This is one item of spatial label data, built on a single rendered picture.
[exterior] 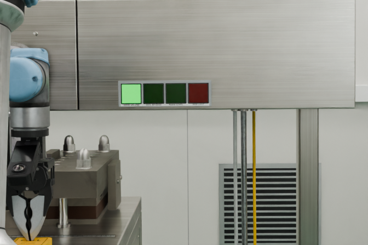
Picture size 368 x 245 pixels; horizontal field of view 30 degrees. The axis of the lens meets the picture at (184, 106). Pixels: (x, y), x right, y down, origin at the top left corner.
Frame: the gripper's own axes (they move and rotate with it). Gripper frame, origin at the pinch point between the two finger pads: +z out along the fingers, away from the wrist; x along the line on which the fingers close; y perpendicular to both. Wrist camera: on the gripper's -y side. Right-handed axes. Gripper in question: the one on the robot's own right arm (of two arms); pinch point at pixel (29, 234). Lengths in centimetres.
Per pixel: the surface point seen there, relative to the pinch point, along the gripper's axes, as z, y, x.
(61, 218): 1.7, 22.0, -1.5
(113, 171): -6.7, 36.0, -11.6
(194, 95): -24, 55, -31
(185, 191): 43, 289, -23
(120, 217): 3.7, 31.9, -13.5
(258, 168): 29, 288, -67
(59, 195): -4.0, 19.5, -1.9
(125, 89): -26, 55, -12
